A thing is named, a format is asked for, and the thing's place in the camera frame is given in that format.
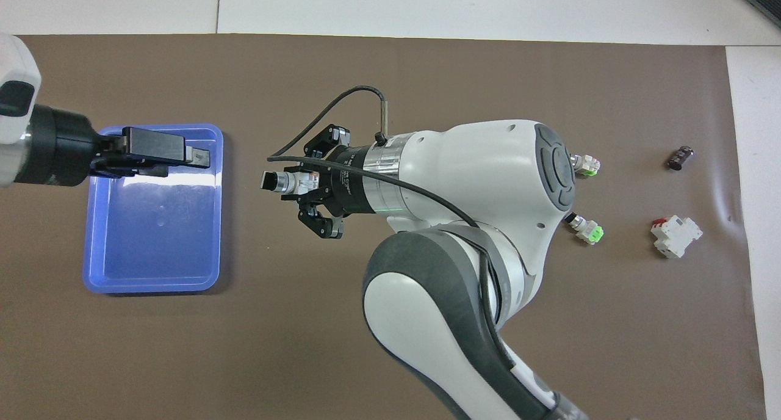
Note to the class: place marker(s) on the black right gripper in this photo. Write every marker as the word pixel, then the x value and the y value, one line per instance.
pixel 348 182

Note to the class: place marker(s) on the white red circuit breaker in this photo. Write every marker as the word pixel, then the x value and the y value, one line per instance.
pixel 677 234

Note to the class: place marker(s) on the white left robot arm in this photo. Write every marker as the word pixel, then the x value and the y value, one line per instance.
pixel 15 72

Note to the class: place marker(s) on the orange white selector switch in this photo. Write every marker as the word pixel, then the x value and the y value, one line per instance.
pixel 284 182
pixel 589 163

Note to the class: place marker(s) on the dark brown terminal block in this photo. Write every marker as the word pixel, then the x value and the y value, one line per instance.
pixel 680 157

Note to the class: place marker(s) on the blue plastic tray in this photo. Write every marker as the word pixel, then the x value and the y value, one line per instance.
pixel 152 237

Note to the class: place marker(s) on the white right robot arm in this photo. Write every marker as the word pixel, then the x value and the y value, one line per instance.
pixel 476 163

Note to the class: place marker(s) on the green white selector switch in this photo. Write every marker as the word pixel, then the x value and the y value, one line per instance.
pixel 590 231

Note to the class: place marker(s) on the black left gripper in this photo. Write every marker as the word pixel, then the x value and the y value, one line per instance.
pixel 61 145

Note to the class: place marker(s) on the brown table mat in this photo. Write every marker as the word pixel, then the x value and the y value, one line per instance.
pixel 274 359

